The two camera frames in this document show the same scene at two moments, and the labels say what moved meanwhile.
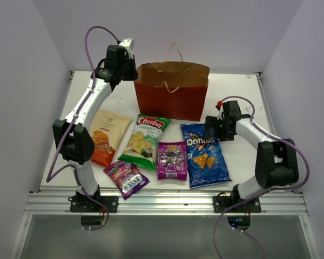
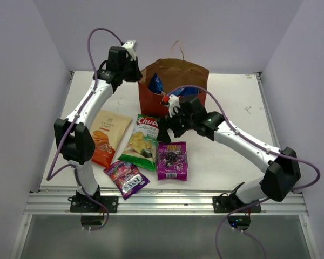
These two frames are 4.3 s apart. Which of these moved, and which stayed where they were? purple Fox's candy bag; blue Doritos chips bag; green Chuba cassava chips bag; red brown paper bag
Moved: blue Doritos chips bag
Stayed: purple Fox's candy bag; red brown paper bag; green Chuba cassava chips bag
